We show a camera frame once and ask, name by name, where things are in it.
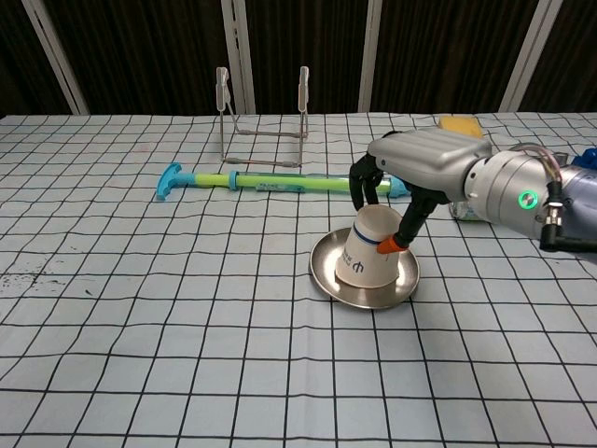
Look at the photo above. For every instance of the dark corrugated screen panel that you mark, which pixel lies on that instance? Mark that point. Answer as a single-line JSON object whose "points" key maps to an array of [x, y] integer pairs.
{"points": [[308, 32], [573, 60], [443, 51], [149, 51], [18, 65]]}

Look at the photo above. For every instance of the round metal plate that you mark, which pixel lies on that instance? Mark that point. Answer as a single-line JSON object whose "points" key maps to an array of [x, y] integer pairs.
{"points": [[373, 298]]}

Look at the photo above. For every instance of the yellow sponge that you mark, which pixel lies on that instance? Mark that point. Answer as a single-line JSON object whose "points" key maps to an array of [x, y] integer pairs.
{"points": [[459, 125]]}

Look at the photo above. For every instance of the small plastic bottle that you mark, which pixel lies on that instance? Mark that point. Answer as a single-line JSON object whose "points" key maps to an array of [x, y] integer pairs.
{"points": [[466, 214]]}

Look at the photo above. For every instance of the green blue water pump toy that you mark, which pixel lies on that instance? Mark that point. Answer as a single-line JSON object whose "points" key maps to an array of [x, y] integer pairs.
{"points": [[270, 182]]}

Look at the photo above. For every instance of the checked blue tablecloth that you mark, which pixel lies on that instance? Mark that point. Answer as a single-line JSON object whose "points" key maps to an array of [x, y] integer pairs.
{"points": [[186, 326]]}

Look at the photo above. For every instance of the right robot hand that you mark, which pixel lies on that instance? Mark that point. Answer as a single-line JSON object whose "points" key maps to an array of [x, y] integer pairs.
{"points": [[429, 158]]}

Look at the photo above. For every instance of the white metal screen post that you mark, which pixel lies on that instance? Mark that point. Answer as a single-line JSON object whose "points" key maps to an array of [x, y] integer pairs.
{"points": [[531, 56], [370, 56], [56, 60], [238, 56]]}

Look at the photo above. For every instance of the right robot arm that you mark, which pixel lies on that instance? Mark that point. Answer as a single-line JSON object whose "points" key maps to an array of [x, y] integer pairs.
{"points": [[503, 191]]}

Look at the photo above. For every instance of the white paper cup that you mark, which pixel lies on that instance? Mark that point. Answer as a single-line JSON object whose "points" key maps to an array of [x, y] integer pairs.
{"points": [[364, 261]]}

